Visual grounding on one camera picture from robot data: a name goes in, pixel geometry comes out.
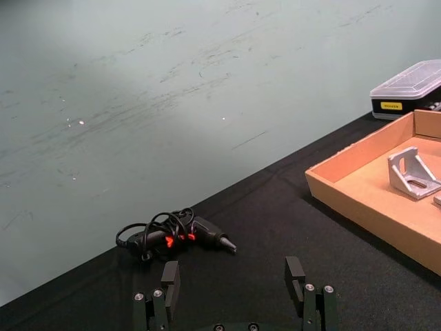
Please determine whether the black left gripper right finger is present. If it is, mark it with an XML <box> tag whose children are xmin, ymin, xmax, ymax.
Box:
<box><xmin>284</xmin><ymin>256</ymin><xmax>340</xmax><ymax>331</ymax></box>

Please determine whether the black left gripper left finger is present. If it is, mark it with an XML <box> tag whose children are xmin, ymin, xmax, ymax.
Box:
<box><xmin>132</xmin><ymin>260</ymin><xmax>181</xmax><ymax>331</ymax></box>

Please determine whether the black corded tool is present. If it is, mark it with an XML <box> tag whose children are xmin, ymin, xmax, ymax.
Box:
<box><xmin>115</xmin><ymin>207</ymin><xmax>238</xmax><ymax>265</ymax></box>

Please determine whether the grey metal corner bracket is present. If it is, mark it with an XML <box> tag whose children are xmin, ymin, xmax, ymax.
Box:
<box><xmin>387</xmin><ymin>146</ymin><xmax>441</xmax><ymax>201</ymax></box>

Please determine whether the clear plastic case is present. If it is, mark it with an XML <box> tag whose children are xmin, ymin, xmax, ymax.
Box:
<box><xmin>369</xmin><ymin>59</ymin><xmax>441</xmax><ymax>121</ymax></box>

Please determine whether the black table cloth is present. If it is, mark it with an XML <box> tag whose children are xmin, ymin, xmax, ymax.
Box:
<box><xmin>0</xmin><ymin>110</ymin><xmax>441</xmax><ymax>331</ymax></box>

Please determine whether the shallow brown cardboard tray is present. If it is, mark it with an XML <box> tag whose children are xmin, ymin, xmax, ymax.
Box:
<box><xmin>305</xmin><ymin>109</ymin><xmax>441</xmax><ymax>277</ymax></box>

